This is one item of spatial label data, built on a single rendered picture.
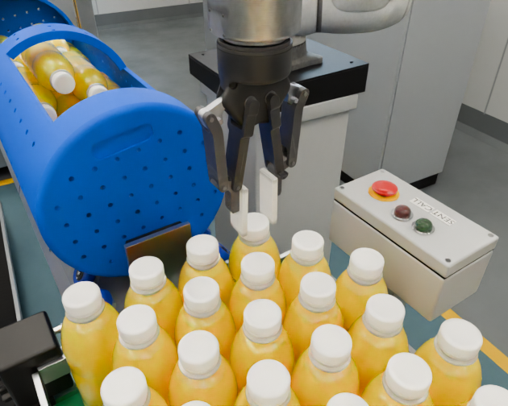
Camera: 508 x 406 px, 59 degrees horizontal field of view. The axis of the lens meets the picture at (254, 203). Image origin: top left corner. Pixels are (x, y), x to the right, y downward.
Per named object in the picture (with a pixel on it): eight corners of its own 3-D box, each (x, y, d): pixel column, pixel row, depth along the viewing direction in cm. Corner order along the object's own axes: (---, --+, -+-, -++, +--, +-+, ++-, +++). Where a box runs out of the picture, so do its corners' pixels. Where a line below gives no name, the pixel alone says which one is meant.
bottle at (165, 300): (198, 358, 65) (187, 263, 55) (181, 402, 60) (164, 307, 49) (153, 348, 67) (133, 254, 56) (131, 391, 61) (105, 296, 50)
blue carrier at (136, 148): (89, 76, 139) (51, -24, 120) (241, 225, 79) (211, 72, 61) (-7, 109, 128) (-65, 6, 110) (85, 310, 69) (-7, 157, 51)
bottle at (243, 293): (290, 380, 62) (298, 286, 52) (243, 399, 60) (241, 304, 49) (268, 341, 68) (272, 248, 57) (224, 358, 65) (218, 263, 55)
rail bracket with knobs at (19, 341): (77, 350, 67) (59, 302, 61) (91, 387, 62) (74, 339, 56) (4, 383, 63) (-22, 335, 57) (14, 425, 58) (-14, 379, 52)
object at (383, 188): (383, 183, 67) (385, 176, 66) (401, 194, 65) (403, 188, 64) (365, 190, 65) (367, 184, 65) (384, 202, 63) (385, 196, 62)
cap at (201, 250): (218, 245, 58) (217, 234, 57) (220, 266, 54) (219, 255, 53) (186, 248, 57) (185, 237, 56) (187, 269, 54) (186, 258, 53)
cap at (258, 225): (255, 220, 61) (255, 209, 60) (275, 234, 59) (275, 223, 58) (233, 233, 59) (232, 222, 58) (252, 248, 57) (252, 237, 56)
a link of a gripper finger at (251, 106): (262, 100, 46) (250, 100, 45) (244, 194, 52) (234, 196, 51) (241, 87, 49) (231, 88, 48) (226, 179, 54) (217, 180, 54)
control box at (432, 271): (372, 217, 76) (382, 166, 70) (477, 292, 63) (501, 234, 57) (327, 239, 72) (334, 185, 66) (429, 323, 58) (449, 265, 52)
